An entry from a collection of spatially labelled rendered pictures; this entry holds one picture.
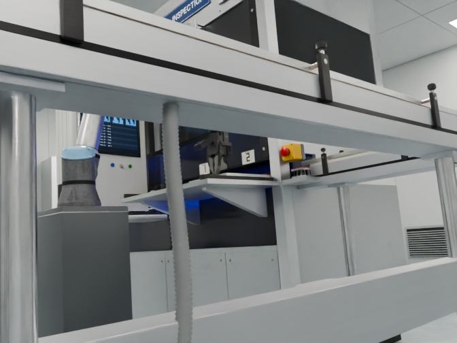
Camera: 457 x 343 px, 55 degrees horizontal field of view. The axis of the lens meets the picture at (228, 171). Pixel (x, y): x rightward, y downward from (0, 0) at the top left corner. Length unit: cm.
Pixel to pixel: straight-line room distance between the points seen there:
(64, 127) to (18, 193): 208
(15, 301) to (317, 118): 56
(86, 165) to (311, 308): 109
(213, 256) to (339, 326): 152
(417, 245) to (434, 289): 558
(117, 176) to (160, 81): 205
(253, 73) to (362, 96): 32
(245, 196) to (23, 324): 149
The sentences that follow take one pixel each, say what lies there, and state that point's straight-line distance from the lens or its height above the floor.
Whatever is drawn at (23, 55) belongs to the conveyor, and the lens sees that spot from 53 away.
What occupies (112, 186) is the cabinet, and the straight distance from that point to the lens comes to 260.
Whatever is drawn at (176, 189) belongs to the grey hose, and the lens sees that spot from 59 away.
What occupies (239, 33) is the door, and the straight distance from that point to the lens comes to 231.
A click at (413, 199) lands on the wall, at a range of 674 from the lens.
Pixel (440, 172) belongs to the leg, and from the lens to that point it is 138.
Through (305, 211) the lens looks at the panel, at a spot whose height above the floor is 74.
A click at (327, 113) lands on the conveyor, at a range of 84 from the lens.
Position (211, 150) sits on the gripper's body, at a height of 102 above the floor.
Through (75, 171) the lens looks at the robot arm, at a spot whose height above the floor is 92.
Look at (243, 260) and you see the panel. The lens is 214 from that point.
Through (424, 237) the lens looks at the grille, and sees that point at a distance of 669.
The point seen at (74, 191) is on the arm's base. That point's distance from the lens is 163.
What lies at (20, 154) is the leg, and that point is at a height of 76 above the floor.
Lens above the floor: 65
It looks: 8 degrees up
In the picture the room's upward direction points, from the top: 4 degrees counter-clockwise
